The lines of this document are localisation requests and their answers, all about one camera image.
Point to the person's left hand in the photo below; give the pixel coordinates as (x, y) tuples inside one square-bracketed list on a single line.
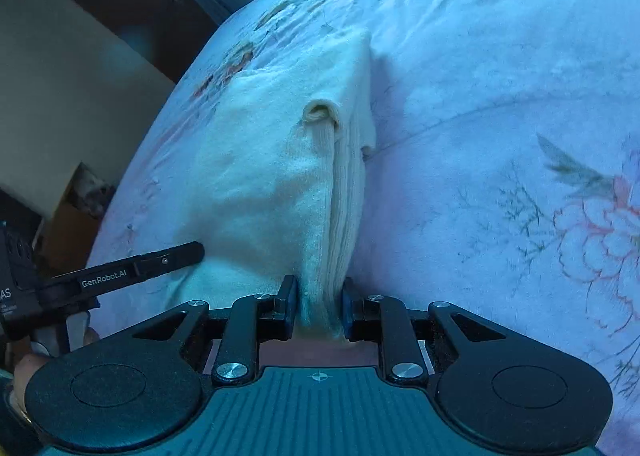
[(24, 363)]

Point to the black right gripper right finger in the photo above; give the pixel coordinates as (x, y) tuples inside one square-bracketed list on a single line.
[(498, 389)]

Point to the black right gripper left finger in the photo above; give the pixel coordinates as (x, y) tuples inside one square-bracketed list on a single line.
[(148, 389)]

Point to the wooden bedside cabinet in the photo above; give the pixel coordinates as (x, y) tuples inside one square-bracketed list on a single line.
[(62, 243)]

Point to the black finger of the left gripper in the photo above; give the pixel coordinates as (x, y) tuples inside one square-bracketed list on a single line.
[(93, 281)]

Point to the cream knit sweater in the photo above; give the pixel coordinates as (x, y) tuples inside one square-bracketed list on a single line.
[(276, 186)]

